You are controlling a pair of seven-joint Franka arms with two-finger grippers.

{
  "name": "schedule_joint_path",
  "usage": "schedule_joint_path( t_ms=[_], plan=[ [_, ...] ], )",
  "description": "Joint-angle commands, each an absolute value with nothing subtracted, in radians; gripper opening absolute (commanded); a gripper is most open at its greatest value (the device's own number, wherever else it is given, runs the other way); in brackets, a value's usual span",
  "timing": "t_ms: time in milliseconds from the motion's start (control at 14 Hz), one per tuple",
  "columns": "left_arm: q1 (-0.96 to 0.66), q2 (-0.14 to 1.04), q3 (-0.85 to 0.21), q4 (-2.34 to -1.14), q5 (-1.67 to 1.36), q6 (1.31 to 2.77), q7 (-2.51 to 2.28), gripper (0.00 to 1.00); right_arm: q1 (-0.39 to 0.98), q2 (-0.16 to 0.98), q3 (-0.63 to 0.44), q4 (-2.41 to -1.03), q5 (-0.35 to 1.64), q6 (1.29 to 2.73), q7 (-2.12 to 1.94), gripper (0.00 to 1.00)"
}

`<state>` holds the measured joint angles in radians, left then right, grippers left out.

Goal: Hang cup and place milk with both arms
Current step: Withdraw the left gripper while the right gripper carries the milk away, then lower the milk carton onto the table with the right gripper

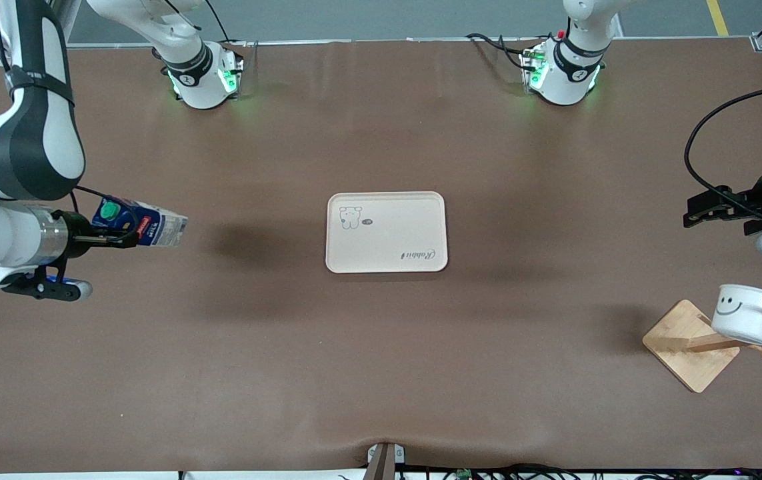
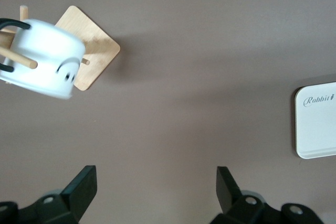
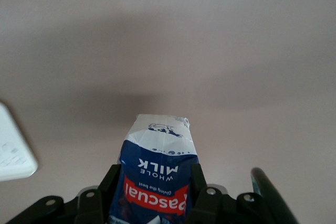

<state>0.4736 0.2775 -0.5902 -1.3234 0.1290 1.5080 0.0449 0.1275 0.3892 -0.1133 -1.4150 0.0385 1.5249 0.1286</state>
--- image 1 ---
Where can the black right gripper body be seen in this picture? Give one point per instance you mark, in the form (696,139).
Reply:
(78,234)

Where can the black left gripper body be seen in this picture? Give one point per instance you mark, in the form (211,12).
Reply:
(756,202)

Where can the blue milk carton green cap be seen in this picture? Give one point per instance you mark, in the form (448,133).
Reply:
(154,228)

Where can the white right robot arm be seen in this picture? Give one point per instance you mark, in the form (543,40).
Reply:
(34,133)

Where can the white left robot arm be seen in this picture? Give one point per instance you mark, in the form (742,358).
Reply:
(570,73)

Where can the wooden cup rack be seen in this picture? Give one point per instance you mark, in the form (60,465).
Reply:
(684,350)

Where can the beige plastic tray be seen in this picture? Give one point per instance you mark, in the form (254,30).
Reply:
(387,233)

